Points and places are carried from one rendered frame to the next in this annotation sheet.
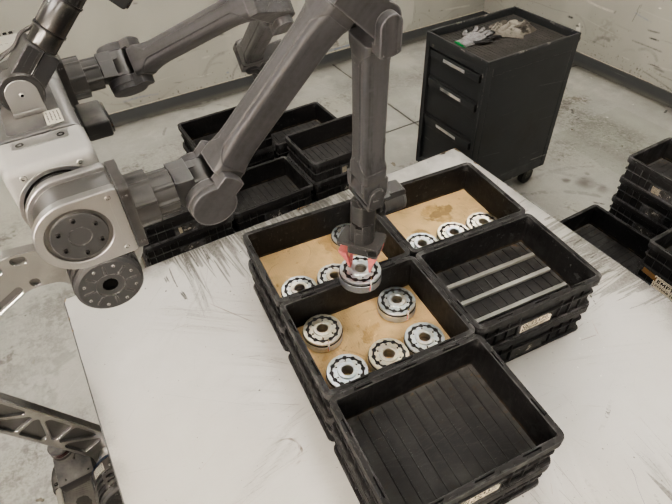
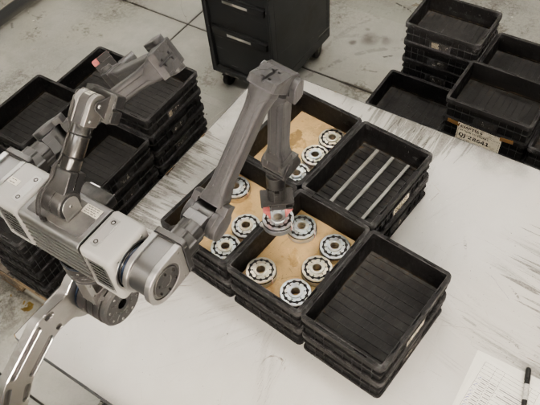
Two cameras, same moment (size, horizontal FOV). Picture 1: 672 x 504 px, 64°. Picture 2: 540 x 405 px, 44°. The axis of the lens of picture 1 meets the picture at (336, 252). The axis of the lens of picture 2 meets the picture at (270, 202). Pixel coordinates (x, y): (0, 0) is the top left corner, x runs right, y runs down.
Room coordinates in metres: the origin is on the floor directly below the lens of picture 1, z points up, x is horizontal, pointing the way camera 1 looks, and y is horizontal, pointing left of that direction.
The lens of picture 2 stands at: (-0.27, 0.44, 2.73)
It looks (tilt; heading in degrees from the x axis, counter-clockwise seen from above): 52 degrees down; 338
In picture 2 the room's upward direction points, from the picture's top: 7 degrees counter-clockwise
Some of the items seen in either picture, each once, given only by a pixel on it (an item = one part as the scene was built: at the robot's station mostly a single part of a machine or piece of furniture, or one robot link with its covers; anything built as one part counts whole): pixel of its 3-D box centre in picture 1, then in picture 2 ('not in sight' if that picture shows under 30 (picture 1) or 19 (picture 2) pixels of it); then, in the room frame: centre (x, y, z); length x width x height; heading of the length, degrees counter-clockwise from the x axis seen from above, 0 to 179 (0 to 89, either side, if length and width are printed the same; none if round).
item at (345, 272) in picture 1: (360, 269); (278, 218); (0.91, -0.06, 1.03); 0.10 x 0.10 x 0.01
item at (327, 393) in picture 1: (374, 320); (298, 248); (0.84, -0.09, 0.92); 0.40 x 0.30 x 0.02; 114
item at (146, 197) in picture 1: (147, 196); (182, 239); (0.67, 0.29, 1.45); 0.09 x 0.08 x 0.12; 29
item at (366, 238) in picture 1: (362, 231); (276, 192); (0.91, -0.06, 1.15); 0.10 x 0.07 x 0.07; 68
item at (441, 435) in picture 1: (440, 431); (375, 304); (0.56, -0.21, 0.87); 0.40 x 0.30 x 0.11; 114
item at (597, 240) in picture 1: (601, 258); (411, 115); (1.67, -1.18, 0.26); 0.40 x 0.30 x 0.23; 29
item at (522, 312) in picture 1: (505, 268); (367, 172); (1.00, -0.46, 0.92); 0.40 x 0.30 x 0.02; 114
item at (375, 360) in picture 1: (388, 354); (317, 268); (0.77, -0.12, 0.86); 0.10 x 0.10 x 0.01
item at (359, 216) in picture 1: (365, 209); (276, 177); (0.91, -0.07, 1.21); 0.07 x 0.06 x 0.07; 120
